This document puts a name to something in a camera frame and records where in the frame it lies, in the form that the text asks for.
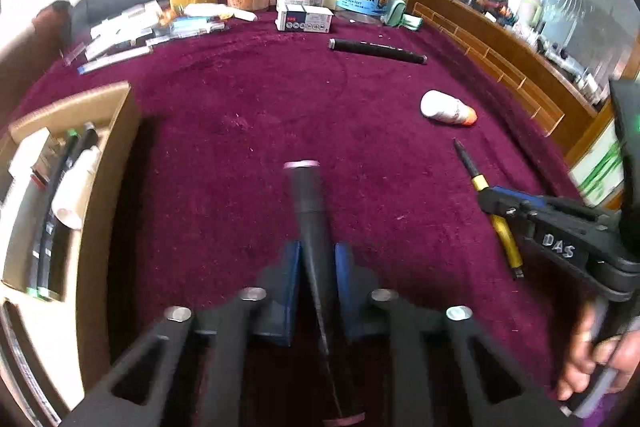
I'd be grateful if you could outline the plain white bottle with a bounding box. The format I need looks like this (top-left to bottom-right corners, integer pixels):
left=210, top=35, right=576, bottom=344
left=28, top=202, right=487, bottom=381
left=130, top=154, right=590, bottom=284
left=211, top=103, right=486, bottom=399
left=51, top=146, right=102, bottom=229

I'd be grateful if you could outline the black marker pink cap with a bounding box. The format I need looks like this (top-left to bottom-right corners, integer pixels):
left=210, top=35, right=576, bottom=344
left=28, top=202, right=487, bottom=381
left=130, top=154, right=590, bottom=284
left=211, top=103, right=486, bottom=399
left=281, top=159, right=367, bottom=427

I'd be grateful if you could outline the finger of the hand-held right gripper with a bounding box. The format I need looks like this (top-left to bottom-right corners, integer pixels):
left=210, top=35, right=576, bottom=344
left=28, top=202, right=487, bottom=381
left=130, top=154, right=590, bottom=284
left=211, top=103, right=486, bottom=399
left=487, top=187, right=588, bottom=218
left=477, top=193, right=541, bottom=240

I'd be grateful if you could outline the wooden cabinet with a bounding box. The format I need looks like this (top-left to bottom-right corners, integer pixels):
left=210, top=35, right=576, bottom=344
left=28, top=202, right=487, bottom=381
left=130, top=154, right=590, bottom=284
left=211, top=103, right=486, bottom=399
left=400, top=0, right=618, bottom=152

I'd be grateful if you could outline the white power adapter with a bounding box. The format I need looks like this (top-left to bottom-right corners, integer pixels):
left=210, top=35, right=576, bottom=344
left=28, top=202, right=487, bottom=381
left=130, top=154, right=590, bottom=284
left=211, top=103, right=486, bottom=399
left=7, top=128, right=52, bottom=182

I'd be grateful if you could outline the small white blue box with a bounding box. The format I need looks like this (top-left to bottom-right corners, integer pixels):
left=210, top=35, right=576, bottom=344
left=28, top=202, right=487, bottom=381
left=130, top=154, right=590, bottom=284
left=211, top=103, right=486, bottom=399
left=275, top=3, right=336, bottom=34

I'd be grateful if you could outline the white tube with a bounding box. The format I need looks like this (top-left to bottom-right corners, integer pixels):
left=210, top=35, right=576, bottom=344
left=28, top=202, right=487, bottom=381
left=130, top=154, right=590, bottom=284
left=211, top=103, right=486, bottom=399
left=184, top=3, right=259, bottom=22

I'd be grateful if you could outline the person's right hand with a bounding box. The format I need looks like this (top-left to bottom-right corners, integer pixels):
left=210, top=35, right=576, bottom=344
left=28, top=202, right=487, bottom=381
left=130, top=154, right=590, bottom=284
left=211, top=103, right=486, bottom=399
left=557, top=317, right=640, bottom=403

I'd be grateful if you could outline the white bottle orange cap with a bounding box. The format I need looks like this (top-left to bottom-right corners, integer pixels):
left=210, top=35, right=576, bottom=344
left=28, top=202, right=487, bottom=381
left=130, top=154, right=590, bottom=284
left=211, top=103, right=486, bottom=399
left=419, top=89, right=478, bottom=128

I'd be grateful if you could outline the black marker green cap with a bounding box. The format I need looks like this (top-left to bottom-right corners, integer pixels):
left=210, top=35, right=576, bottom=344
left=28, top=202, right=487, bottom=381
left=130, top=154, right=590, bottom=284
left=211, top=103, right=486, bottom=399
left=26, top=128, right=82, bottom=299

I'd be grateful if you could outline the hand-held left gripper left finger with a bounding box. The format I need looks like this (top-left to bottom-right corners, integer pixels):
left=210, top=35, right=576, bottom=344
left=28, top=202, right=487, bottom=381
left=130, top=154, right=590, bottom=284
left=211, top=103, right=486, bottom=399
left=60, top=241, right=303, bottom=427

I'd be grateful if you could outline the brown cardboard box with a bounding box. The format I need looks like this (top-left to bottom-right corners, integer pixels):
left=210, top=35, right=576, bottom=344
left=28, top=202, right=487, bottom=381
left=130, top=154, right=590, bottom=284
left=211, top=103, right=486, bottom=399
left=0, top=80, right=144, bottom=423

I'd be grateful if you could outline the green tape dispenser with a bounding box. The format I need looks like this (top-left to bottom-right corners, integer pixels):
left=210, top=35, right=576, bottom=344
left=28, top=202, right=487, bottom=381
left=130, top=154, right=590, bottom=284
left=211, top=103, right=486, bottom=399
left=384, top=0, right=424, bottom=31

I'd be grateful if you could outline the black marker light-blue cap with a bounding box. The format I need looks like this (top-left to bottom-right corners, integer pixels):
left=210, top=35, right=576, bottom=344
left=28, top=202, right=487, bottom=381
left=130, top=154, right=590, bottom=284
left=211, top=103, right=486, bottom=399
left=40, top=121, right=100, bottom=303

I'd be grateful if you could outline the orange black toy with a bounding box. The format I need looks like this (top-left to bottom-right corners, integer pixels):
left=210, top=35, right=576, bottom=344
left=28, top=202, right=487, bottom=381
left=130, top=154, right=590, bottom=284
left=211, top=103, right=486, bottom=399
left=480, top=0, right=518, bottom=28

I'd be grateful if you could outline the yellow pen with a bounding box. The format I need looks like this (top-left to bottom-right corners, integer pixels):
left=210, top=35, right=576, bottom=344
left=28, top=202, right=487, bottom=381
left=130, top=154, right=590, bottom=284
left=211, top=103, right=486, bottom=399
left=452, top=137, right=525, bottom=282

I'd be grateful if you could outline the pile of pens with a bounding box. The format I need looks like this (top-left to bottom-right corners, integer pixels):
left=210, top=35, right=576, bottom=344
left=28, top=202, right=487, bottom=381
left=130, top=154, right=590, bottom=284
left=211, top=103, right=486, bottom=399
left=61, top=1, right=232, bottom=76

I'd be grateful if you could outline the green white package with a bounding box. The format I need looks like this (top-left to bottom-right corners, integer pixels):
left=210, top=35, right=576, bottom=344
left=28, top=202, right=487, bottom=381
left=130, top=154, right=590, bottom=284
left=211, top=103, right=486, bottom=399
left=569, top=119, right=628, bottom=208

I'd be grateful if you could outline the brown chair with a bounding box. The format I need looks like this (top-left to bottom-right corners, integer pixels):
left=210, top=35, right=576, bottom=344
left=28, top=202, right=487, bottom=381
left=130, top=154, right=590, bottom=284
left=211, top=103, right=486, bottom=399
left=0, top=1, right=76, bottom=118

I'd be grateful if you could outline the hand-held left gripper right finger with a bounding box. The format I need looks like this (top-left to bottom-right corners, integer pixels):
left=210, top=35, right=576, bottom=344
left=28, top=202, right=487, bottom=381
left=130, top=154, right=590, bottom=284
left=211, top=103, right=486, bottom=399
left=334, top=242, right=571, bottom=427

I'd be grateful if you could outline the black marker dark-grey cap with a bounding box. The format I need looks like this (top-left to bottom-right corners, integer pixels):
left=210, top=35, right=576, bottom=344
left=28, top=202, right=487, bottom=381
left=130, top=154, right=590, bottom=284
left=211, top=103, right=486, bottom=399
left=327, top=37, right=428, bottom=66

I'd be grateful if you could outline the small grey orange box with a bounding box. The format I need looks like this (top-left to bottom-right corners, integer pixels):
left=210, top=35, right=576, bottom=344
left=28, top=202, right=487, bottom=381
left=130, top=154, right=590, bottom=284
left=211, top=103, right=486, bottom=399
left=31, top=141, right=65, bottom=188

